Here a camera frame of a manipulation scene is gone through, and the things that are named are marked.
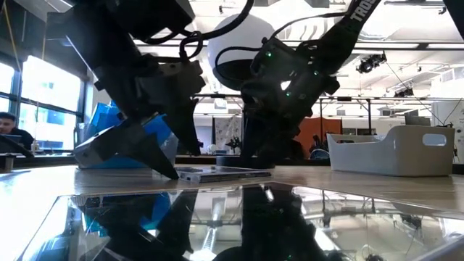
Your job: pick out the orange partition panel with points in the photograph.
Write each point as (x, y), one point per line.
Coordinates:
(326, 130)

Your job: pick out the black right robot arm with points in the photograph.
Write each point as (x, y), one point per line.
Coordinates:
(348, 32)

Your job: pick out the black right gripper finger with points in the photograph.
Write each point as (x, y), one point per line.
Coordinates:
(277, 139)
(251, 139)

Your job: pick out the white globe table lamp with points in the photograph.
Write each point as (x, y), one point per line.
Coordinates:
(239, 36)

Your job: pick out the black ceiling spotlight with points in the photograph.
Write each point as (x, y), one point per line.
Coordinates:
(369, 63)

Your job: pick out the blue jewel case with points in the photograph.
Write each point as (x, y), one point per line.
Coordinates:
(108, 163)
(103, 119)
(157, 127)

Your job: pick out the black aluminium table frame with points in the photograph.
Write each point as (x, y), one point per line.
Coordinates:
(47, 159)

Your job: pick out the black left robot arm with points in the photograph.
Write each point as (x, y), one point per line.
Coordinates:
(127, 14)

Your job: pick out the black jewel case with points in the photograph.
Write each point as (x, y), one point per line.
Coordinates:
(224, 175)

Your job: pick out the person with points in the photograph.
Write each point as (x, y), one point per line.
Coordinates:
(9, 125)

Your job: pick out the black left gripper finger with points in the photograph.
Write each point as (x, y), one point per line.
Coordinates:
(188, 127)
(123, 145)

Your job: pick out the grey plastic bin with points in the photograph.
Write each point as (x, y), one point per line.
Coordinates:
(380, 156)
(170, 145)

